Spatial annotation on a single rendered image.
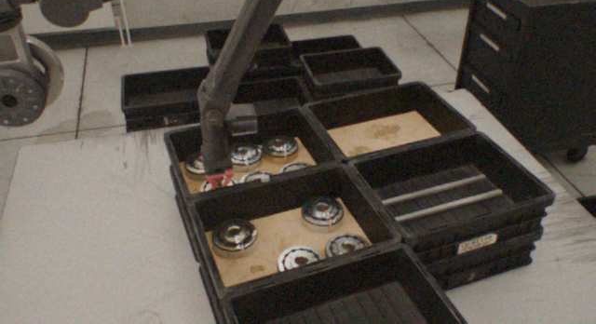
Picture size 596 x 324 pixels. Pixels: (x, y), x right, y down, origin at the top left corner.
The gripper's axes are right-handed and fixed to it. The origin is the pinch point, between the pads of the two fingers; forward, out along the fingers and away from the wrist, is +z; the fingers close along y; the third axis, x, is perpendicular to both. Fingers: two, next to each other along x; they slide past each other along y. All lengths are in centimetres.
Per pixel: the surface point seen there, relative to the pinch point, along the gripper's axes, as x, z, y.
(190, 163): 5.9, 2.5, 14.6
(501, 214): -58, -4, -31
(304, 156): -25.6, 5.0, 13.6
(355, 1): -143, 66, 293
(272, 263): -8.0, 6.0, -24.1
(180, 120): 5, 36, 96
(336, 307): -18.2, 6.4, -39.3
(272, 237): -9.8, 5.8, -16.0
